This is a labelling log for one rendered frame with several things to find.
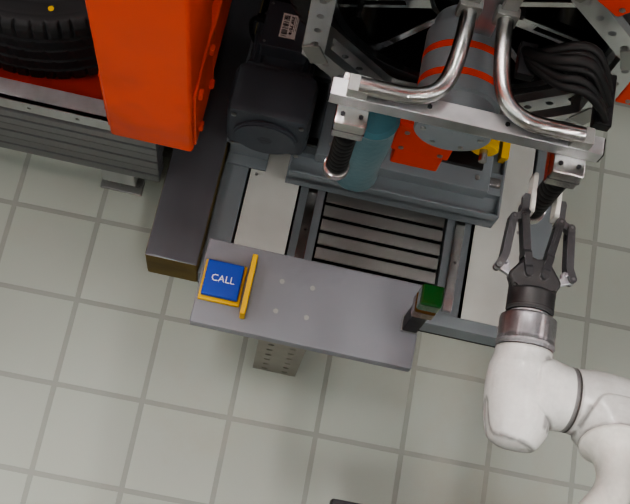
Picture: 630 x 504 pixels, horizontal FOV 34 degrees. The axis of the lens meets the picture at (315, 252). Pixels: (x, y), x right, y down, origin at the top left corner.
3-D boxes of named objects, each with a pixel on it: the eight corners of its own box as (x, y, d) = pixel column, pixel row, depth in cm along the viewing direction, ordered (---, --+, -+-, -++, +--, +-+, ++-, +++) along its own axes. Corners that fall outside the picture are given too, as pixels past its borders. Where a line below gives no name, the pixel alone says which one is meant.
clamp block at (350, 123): (371, 92, 164) (377, 76, 159) (361, 143, 161) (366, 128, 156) (340, 85, 164) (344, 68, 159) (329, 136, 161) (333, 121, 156)
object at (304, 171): (509, 97, 259) (520, 79, 250) (489, 230, 248) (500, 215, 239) (313, 52, 258) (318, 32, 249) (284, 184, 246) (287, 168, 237)
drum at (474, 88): (499, 53, 183) (523, 10, 169) (482, 162, 176) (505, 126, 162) (422, 35, 182) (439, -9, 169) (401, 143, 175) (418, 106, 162)
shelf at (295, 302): (422, 289, 206) (425, 285, 203) (408, 372, 200) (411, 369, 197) (209, 242, 204) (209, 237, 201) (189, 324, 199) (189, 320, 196)
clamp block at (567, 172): (579, 139, 165) (591, 125, 160) (573, 191, 162) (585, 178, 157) (549, 132, 165) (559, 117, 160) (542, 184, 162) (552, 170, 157)
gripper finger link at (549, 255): (539, 276, 163) (548, 279, 163) (560, 215, 167) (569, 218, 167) (532, 283, 167) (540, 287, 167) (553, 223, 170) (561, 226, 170)
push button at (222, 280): (244, 269, 199) (245, 266, 197) (236, 304, 197) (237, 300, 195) (208, 261, 199) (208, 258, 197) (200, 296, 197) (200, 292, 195)
